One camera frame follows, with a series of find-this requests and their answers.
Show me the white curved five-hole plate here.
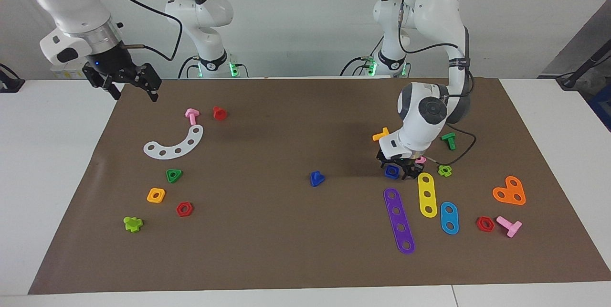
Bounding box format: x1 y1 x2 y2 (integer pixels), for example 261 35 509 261
143 125 204 160

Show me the blue box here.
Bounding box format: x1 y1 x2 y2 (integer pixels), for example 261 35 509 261
588 83 611 132

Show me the black base cable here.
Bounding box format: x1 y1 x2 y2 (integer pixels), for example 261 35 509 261
340 56 378 77
178 55 201 79

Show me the black clamp device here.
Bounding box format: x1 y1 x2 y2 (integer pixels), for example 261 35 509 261
0 64 25 94

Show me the black stand leg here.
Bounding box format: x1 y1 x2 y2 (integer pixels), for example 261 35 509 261
558 40 611 89

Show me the orange heart-shaped plate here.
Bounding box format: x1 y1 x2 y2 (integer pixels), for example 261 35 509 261
492 176 527 206

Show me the blue two-hole plate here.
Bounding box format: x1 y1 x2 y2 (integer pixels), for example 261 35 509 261
440 201 460 235

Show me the brown table mat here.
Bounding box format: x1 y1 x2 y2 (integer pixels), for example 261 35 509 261
28 77 611 295

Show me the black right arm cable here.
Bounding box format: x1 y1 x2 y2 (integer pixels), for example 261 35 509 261
119 0 183 62

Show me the white box with yellow labels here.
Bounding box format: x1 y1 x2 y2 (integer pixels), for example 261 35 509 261
50 61 89 80

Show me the yellow three-hole plate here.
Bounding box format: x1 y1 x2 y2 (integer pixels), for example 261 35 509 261
418 172 438 219

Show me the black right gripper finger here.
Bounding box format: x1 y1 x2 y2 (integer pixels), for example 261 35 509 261
125 63 161 103
82 64 121 101

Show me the purple four-hole plate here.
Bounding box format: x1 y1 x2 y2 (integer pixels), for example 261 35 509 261
383 188 416 255

